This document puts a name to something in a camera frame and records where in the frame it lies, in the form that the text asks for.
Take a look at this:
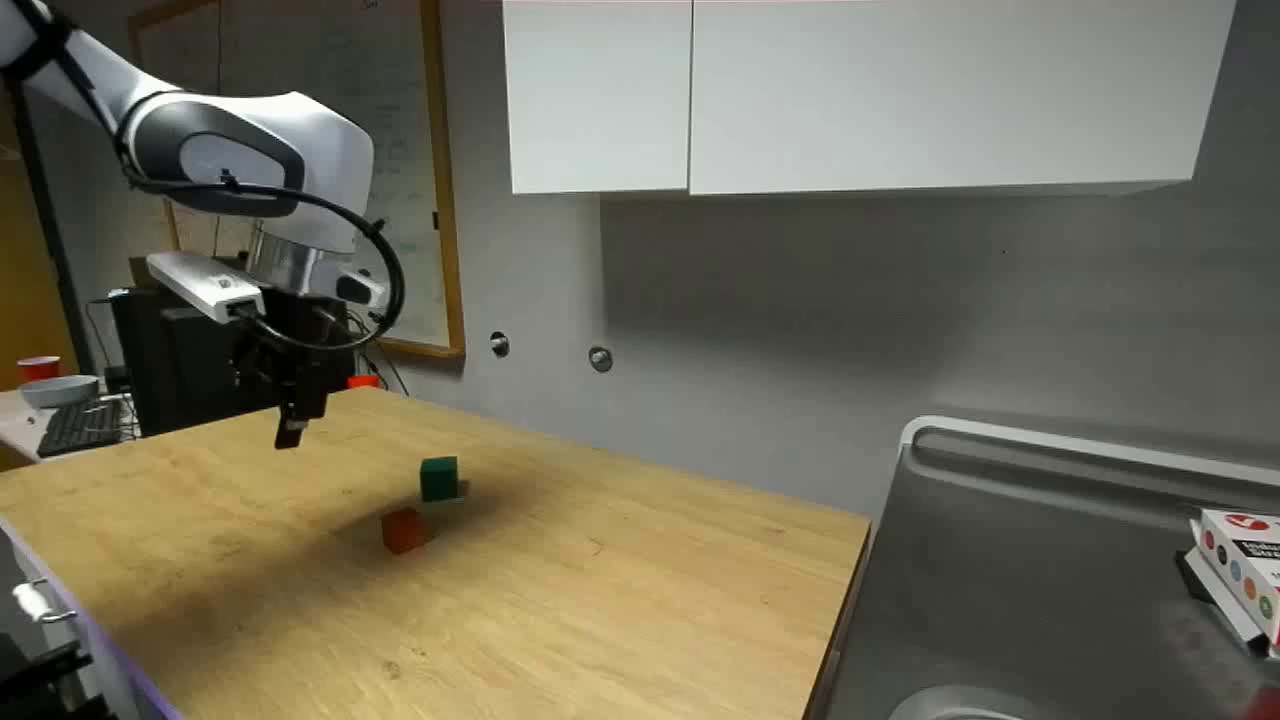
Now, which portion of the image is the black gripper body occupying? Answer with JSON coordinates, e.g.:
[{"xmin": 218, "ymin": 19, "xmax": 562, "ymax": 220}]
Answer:
[{"xmin": 227, "ymin": 283, "xmax": 366, "ymax": 421}]

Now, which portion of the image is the green block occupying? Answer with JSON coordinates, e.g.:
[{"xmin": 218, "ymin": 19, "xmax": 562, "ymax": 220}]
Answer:
[{"xmin": 416, "ymin": 451, "xmax": 463, "ymax": 509}]

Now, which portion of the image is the black keyboard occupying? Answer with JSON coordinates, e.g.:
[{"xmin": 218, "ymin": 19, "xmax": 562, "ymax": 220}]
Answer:
[{"xmin": 35, "ymin": 394, "xmax": 130, "ymax": 460}]

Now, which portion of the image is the wide white wall cabinet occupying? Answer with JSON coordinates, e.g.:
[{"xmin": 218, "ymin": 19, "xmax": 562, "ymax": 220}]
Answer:
[{"xmin": 686, "ymin": 0, "xmax": 1239, "ymax": 201}]

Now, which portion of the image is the narrow white wall cabinet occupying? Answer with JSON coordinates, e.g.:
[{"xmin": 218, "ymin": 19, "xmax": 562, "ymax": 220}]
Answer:
[{"xmin": 498, "ymin": 0, "xmax": 694, "ymax": 201}]

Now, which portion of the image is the black computer case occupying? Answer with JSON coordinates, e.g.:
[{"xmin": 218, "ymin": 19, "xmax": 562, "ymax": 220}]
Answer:
[{"xmin": 108, "ymin": 281, "xmax": 287, "ymax": 438}]

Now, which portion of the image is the black looping robot cable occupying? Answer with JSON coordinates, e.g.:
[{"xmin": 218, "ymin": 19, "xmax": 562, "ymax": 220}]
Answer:
[{"xmin": 117, "ymin": 132, "xmax": 408, "ymax": 360}]

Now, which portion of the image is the colourful printed cardboard box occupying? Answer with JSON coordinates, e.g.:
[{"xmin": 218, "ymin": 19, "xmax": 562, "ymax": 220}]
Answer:
[{"xmin": 1180, "ymin": 503, "xmax": 1280, "ymax": 658}]

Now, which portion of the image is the orange block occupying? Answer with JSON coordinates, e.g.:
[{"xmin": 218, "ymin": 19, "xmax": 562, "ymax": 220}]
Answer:
[{"xmin": 378, "ymin": 503, "xmax": 431, "ymax": 555}]

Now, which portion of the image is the stainless steel sink counter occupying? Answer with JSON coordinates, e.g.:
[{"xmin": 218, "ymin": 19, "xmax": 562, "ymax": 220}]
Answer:
[{"xmin": 803, "ymin": 410, "xmax": 1280, "ymax": 720}]

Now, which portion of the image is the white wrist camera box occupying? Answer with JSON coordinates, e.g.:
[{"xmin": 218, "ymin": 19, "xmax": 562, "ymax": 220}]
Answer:
[{"xmin": 141, "ymin": 248, "xmax": 269, "ymax": 327}]

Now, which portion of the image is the grey bowl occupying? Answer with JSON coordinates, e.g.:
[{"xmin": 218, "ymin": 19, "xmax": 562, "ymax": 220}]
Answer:
[{"xmin": 20, "ymin": 372, "xmax": 104, "ymax": 410}]

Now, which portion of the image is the wooden framed whiteboard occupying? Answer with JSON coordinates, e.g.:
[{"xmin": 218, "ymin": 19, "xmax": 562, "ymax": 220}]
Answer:
[{"xmin": 122, "ymin": 0, "xmax": 469, "ymax": 366}]

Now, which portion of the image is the red plastic cup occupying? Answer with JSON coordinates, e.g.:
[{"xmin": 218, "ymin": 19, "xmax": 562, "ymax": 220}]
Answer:
[{"xmin": 10, "ymin": 351, "xmax": 63, "ymax": 393}]

